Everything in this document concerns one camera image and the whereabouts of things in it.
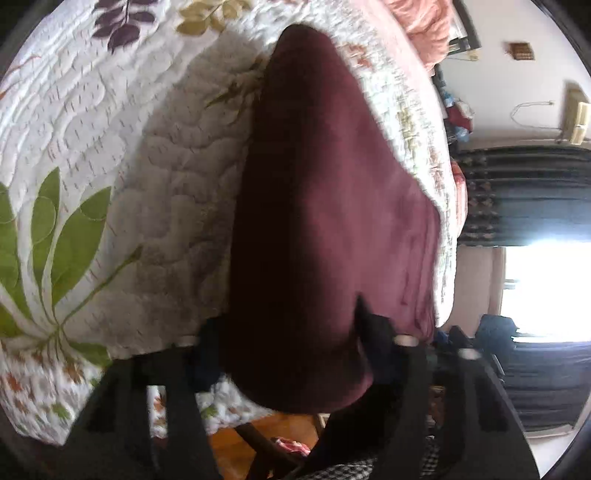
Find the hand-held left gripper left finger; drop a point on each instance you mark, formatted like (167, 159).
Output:
(203, 369)

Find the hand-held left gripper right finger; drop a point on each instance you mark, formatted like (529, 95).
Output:
(378, 341)

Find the maroon pants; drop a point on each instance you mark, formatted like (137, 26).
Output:
(323, 221)

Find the pink striped cloth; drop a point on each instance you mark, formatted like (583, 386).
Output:
(288, 446)

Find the dark chair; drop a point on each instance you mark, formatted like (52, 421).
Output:
(498, 334)

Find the person's checkered clothing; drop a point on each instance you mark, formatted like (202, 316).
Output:
(360, 468)

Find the dark curtain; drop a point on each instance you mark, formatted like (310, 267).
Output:
(549, 383)
(531, 198)

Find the bright window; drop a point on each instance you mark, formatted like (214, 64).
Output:
(549, 290)

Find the white floral quilt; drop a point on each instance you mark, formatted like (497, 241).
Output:
(115, 161)

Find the pile of clothes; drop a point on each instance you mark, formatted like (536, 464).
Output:
(457, 115)

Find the wall air conditioner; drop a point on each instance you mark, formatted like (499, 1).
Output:
(579, 115)

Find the brown wall ornament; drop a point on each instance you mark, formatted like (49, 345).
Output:
(520, 50)

